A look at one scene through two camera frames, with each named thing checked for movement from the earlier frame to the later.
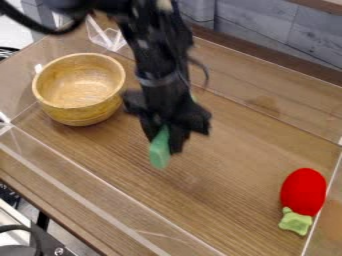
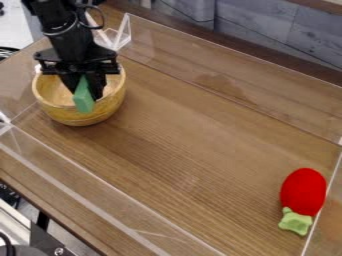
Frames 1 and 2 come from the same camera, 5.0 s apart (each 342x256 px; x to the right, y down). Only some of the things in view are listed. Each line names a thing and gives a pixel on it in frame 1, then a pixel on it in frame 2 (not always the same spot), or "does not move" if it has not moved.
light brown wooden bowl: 79,88 does not move
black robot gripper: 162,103 → 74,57
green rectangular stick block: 160,148 → 83,98
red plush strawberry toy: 304,193 does not move
